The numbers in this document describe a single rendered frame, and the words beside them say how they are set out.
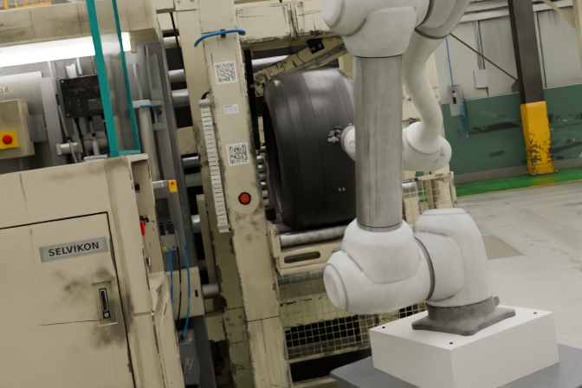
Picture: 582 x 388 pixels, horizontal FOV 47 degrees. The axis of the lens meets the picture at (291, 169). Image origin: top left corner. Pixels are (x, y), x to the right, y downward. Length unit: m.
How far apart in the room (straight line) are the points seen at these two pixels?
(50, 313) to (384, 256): 0.76
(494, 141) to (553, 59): 1.73
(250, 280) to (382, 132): 1.17
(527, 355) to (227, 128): 1.27
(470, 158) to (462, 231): 10.37
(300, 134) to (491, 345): 0.97
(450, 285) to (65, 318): 0.87
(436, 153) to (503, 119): 10.23
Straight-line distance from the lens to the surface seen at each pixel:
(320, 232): 2.34
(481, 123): 11.96
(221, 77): 2.37
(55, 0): 2.75
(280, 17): 2.68
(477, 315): 1.60
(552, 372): 1.66
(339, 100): 2.24
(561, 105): 12.35
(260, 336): 2.46
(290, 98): 2.24
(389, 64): 1.34
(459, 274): 1.56
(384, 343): 1.68
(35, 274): 1.62
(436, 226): 1.55
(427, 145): 1.80
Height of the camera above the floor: 1.26
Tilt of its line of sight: 3 degrees down
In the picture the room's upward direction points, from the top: 8 degrees counter-clockwise
